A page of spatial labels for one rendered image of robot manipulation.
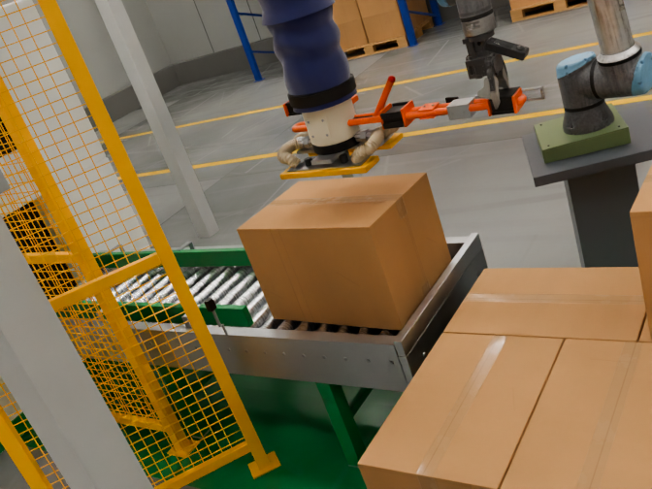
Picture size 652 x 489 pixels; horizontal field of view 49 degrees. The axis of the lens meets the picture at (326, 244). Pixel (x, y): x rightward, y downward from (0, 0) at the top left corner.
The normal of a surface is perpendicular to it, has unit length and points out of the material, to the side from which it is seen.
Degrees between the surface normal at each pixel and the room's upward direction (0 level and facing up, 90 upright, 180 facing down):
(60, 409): 90
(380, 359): 90
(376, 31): 90
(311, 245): 90
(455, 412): 0
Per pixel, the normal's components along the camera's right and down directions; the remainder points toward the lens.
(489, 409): -0.32, -0.87
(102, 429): 0.81, -0.03
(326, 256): -0.55, 0.50
